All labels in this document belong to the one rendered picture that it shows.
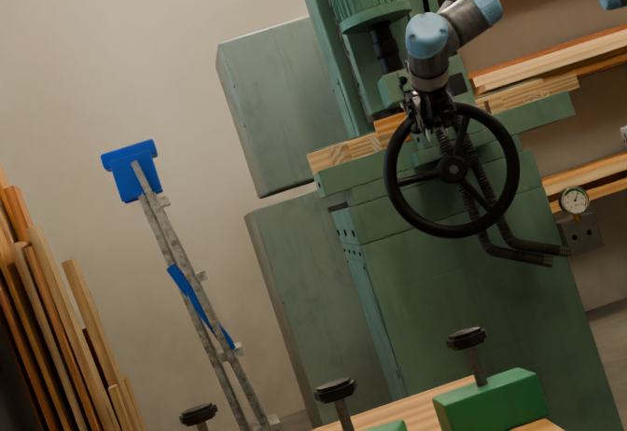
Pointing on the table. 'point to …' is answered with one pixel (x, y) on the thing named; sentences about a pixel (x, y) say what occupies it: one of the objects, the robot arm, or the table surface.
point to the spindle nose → (385, 47)
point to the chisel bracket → (394, 95)
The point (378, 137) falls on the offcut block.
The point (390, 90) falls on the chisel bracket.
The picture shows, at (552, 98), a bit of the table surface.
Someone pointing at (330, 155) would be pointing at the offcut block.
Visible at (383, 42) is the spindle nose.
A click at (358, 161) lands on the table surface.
